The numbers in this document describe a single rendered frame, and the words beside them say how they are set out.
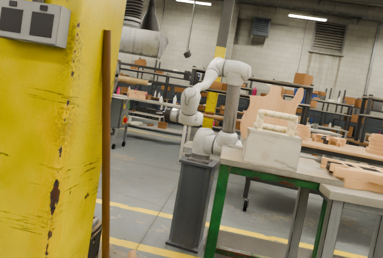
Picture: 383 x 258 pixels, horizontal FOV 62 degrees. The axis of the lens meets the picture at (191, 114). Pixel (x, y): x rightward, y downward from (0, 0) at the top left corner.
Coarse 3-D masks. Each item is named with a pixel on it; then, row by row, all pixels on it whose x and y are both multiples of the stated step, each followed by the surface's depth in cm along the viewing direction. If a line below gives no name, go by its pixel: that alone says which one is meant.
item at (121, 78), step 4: (120, 76) 189; (124, 76) 189; (120, 80) 189; (124, 80) 189; (128, 80) 188; (132, 80) 188; (136, 80) 187; (140, 80) 187; (144, 80) 187; (148, 80) 188; (144, 84) 188
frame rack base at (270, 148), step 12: (252, 132) 163; (264, 132) 163; (276, 132) 173; (252, 144) 164; (264, 144) 163; (276, 144) 162; (288, 144) 161; (300, 144) 160; (252, 156) 164; (264, 156) 163; (276, 156) 162; (288, 156) 161; (276, 168) 163; (288, 168) 162
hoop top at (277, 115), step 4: (264, 112) 163; (268, 112) 163; (272, 112) 163; (276, 112) 163; (268, 116) 164; (272, 116) 163; (276, 116) 163; (280, 116) 162; (284, 116) 162; (288, 116) 162; (292, 116) 161; (296, 116) 161
